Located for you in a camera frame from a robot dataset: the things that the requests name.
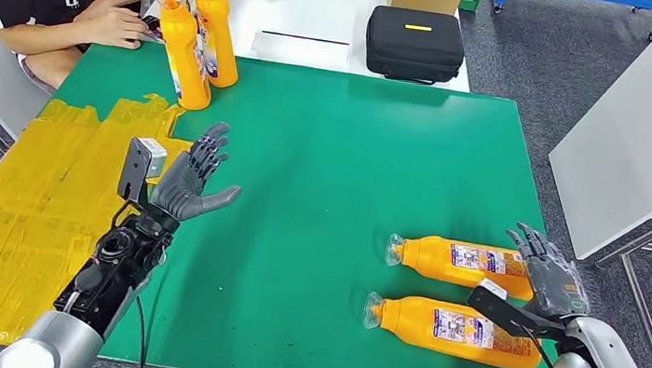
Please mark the smartphone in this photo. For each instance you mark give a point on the smartphone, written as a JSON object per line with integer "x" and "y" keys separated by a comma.
{"x": 152, "y": 30}

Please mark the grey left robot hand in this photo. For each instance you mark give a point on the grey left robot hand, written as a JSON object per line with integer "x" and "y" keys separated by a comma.
{"x": 185, "y": 190}

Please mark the orange detergent bottle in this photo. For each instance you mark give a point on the orange detergent bottle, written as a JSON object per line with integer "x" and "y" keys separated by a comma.
{"x": 434, "y": 261}
{"x": 222, "y": 39}
{"x": 408, "y": 326}
{"x": 188, "y": 66}

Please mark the black zip case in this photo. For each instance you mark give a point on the black zip case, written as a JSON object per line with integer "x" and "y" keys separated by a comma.
{"x": 413, "y": 52}

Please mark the white desk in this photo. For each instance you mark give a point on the white desk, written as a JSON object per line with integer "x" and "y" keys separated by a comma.
{"x": 322, "y": 14}

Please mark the white flat box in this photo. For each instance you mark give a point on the white flat box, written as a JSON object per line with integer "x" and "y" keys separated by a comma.
{"x": 302, "y": 50}

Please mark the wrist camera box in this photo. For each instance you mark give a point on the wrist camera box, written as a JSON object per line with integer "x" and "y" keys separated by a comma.
{"x": 497, "y": 309}
{"x": 138, "y": 169}

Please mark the green table mat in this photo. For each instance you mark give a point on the green table mat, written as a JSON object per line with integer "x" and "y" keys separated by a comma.
{"x": 335, "y": 159}

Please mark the person's right forearm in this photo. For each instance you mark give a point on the person's right forearm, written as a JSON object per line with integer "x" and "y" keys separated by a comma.
{"x": 40, "y": 34}

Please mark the person's right hand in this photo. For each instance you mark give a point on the person's right hand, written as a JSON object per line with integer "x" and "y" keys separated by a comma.
{"x": 112, "y": 27}

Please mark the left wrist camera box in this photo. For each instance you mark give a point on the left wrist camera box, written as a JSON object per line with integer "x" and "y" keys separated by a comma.
{"x": 138, "y": 169}

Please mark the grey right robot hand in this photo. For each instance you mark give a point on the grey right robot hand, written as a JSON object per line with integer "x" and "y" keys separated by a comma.
{"x": 556, "y": 285}

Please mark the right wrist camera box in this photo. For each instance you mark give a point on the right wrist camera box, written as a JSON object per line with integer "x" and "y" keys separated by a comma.
{"x": 497, "y": 309}

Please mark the white side table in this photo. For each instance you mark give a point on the white side table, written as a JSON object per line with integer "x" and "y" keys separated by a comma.
{"x": 649, "y": 135}

